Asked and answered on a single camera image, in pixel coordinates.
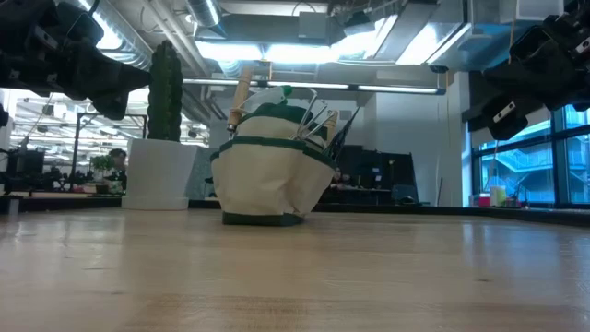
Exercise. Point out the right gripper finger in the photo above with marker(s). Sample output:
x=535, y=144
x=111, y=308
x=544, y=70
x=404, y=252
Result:
x=530, y=78
x=509, y=117

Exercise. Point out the black background rig frame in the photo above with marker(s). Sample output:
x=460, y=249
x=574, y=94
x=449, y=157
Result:
x=110, y=115

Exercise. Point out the black desk partition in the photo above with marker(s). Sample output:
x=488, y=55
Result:
x=378, y=170

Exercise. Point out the cream gardening bag green trim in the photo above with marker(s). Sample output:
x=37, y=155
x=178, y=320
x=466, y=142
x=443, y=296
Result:
x=272, y=180

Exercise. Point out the green spray bottle white trigger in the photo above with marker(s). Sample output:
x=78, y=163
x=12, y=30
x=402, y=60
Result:
x=269, y=96

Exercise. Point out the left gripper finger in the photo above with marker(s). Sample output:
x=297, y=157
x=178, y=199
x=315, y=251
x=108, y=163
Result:
x=115, y=71
x=113, y=106

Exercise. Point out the grey speckled board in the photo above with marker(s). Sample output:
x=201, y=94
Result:
x=203, y=175

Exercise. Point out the silver ceiling air duct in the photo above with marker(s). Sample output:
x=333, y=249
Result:
x=124, y=37

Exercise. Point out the person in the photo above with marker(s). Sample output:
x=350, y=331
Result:
x=337, y=177
x=119, y=168

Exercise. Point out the white hexagonal plant pot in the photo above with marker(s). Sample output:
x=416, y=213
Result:
x=156, y=175

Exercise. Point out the black aluminium table frame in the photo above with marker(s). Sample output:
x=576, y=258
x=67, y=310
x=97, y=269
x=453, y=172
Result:
x=461, y=211

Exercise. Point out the tall green cactus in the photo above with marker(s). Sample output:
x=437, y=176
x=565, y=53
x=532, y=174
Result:
x=164, y=92

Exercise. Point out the red cup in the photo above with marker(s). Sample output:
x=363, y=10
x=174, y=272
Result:
x=483, y=200

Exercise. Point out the white cup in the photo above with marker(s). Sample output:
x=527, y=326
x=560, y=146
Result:
x=497, y=196

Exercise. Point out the long ceiling light bar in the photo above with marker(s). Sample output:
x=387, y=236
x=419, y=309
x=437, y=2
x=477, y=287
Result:
x=369, y=86

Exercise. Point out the dark-framed window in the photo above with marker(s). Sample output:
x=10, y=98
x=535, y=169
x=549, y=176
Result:
x=521, y=170

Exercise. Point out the leafy green potted plant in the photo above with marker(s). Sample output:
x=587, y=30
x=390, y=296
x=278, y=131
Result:
x=102, y=165

